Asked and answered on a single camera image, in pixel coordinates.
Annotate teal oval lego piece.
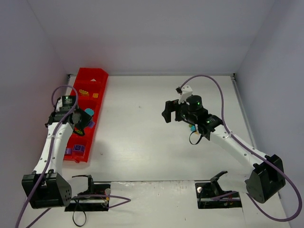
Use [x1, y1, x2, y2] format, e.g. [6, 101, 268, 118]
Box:
[85, 108, 95, 116]

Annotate yellow blue green lego stack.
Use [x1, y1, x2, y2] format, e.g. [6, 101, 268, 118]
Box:
[189, 124, 200, 135]

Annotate yellow black striped lego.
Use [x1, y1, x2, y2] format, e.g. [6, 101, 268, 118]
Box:
[79, 89, 90, 97]

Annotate purple yellow striped lego stack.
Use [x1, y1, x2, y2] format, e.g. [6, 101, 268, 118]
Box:
[87, 121, 95, 129]

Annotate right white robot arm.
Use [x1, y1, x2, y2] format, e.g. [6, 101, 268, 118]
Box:
[162, 95, 285, 203]

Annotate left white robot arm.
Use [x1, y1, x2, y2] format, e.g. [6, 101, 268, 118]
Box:
[21, 95, 93, 209]

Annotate small purple lego in bin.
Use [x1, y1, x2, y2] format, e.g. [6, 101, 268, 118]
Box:
[65, 148, 72, 155]

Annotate red divided plastic bin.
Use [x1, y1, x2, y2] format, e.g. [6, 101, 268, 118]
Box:
[64, 67, 109, 163]

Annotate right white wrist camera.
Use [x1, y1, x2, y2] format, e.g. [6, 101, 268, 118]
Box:
[176, 85, 193, 104]

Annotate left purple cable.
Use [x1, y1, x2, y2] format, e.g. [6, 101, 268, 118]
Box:
[15, 85, 132, 228]

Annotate purple cable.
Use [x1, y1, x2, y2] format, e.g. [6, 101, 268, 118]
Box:
[180, 75, 303, 222]
[15, 85, 132, 228]

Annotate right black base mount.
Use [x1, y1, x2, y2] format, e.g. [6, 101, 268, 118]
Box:
[195, 171, 242, 209]

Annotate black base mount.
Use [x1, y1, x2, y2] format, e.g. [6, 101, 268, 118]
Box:
[195, 171, 242, 209]
[65, 175, 111, 212]

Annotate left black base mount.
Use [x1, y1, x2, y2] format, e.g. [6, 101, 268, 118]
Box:
[65, 175, 111, 212]

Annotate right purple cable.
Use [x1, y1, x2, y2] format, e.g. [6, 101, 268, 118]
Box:
[180, 75, 303, 222]

